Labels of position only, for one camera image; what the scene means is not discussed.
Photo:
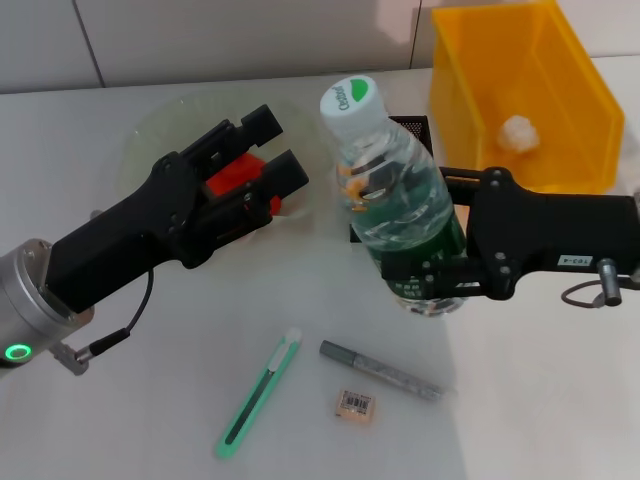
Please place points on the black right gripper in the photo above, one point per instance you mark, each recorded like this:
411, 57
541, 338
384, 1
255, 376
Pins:
545, 230

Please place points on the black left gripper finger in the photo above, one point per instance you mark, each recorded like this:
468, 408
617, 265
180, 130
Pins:
260, 125
287, 172

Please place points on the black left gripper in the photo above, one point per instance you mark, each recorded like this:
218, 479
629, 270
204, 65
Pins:
130, 235

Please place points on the red-orange plastic orange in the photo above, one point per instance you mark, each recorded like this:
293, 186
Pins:
232, 175

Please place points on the clear green-label water bottle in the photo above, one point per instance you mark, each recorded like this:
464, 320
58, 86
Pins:
390, 175

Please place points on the white paper ball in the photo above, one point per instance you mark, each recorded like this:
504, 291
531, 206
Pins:
519, 134

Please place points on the green utility knife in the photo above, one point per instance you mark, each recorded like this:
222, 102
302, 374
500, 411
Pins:
250, 400

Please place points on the green glass fruit plate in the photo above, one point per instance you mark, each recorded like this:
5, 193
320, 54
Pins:
150, 135

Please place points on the black mesh pen holder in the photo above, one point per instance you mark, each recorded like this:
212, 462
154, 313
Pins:
415, 127

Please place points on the grey marker pen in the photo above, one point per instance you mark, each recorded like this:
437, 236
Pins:
380, 370

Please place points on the beige eraser with barcode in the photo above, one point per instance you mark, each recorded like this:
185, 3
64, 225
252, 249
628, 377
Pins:
354, 406

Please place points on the yellow plastic bin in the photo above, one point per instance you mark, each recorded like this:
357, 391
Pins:
560, 90

